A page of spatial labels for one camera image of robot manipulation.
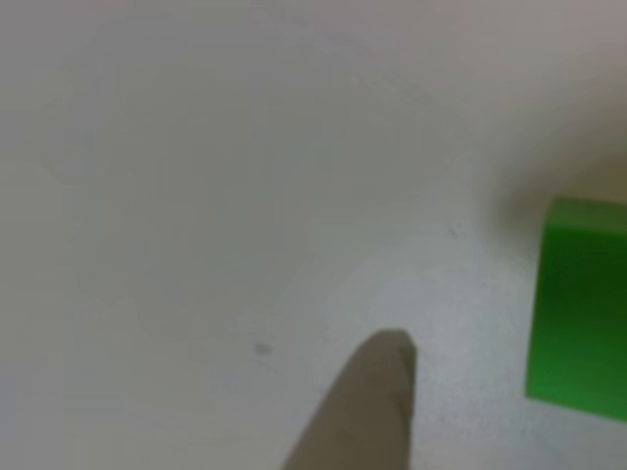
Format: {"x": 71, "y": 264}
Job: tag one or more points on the green cube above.
{"x": 583, "y": 308}

